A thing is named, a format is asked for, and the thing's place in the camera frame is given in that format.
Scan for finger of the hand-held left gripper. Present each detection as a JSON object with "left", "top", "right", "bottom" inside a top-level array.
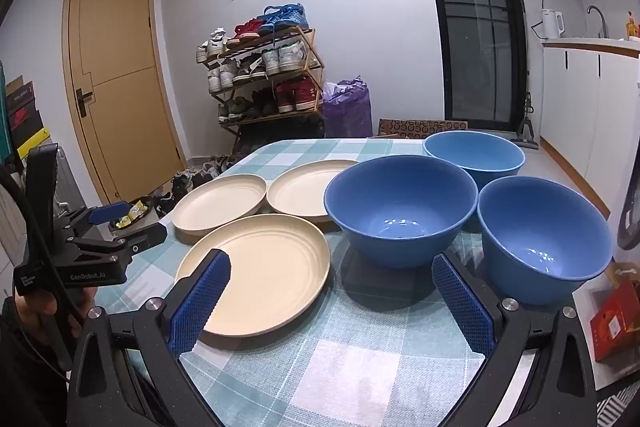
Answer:
[
  {"left": 70, "top": 221, "right": 169, "bottom": 264},
  {"left": 62, "top": 201, "right": 135, "bottom": 238}
]

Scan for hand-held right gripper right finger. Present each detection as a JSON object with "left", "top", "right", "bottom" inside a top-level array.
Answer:
[{"left": 431, "top": 253, "right": 598, "bottom": 427}]

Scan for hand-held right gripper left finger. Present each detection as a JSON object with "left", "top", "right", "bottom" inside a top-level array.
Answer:
[{"left": 65, "top": 248, "right": 233, "bottom": 427}]

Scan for cream round plate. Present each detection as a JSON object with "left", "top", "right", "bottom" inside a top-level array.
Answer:
[
  {"left": 266, "top": 159, "right": 362, "bottom": 228},
  {"left": 175, "top": 213, "right": 331, "bottom": 338},
  {"left": 171, "top": 173, "right": 268, "bottom": 244}
]

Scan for light blue bowl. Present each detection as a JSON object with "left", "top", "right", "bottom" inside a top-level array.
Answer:
[{"left": 422, "top": 130, "right": 527, "bottom": 192}]

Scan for person's left forearm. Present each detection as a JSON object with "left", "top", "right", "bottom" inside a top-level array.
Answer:
[{"left": 0, "top": 297, "right": 71, "bottom": 427}]

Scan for person's left hand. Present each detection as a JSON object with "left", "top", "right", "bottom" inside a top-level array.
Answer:
[{"left": 12, "top": 292, "right": 61, "bottom": 347}]

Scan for white trash bin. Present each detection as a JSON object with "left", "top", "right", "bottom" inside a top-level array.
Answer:
[{"left": 107, "top": 199, "right": 161, "bottom": 233}]

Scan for white radiator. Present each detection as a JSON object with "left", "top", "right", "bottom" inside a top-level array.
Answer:
[{"left": 52, "top": 147, "right": 91, "bottom": 228}]

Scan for scattered pile of shoes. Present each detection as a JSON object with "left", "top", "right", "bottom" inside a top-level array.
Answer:
[{"left": 150, "top": 154, "right": 246, "bottom": 212}]

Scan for teal checked tablecloth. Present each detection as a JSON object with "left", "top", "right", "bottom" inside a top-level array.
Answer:
[{"left": 92, "top": 138, "right": 583, "bottom": 427}]

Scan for stack of shoe boxes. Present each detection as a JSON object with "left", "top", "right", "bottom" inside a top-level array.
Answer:
[{"left": 0, "top": 62, "right": 51, "bottom": 168}]

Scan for red cardboard box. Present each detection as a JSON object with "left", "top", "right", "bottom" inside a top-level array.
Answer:
[{"left": 589, "top": 279, "right": 640, "bottom": 363}]

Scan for yellow wooden door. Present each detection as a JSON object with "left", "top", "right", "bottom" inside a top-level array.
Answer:
[{"left": 61, "top": 0, "right": 188, "bottom": 208}]

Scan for open brown cardboard box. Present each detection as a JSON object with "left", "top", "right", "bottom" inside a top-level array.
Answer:
[{"left": 602, "top": 262, "right": 640, "bottom": 303}]

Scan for white washing machine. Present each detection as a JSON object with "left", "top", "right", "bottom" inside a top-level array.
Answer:
[{"left": 607, "top": 177, "right": 640, "bottom": 268}]

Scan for black white patterned rug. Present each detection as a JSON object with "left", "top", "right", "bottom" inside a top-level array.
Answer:
[{"left": 595, "top": 394, "right": 640, "bottom": 427}]

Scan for purple plastic bag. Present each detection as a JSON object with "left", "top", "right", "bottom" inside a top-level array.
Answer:
[{"left": 322, "top": 77, "right": 373, "bottom": 138}]

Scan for white base cabinets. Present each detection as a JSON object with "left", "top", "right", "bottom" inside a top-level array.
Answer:
[{"left": 542, "top": 44, "right": 640, "bottom": 218}]

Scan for black framed glass door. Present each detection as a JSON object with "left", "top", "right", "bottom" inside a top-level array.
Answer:
[{"left": 412, "top": 0, "right": 528, "bottom": 135}]

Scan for wooden shoe rack with shoes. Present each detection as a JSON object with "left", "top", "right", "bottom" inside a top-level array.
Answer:
[{"left": 195, "top": 3, "right": 323, "bottom": 122}]

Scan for white kitchen countertop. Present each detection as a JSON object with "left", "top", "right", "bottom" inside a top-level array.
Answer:
[{"left": 542, "top": 36, "right": 640, "bottom": 58}]

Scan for white electric kettle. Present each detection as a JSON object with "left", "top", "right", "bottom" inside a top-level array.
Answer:
[{"left": 540, "top": 8, "right": 566, "bottom": 38}]

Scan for metal kitchen faucet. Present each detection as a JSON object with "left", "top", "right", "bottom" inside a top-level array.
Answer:
[{"left": 586, "top": 5, "right": 609, "bottom": 38}]

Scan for ring patterned cardboard box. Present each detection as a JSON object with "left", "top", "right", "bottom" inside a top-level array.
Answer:
[{"left": 378, "top": 119, "right": 469, "bottom": 140}]

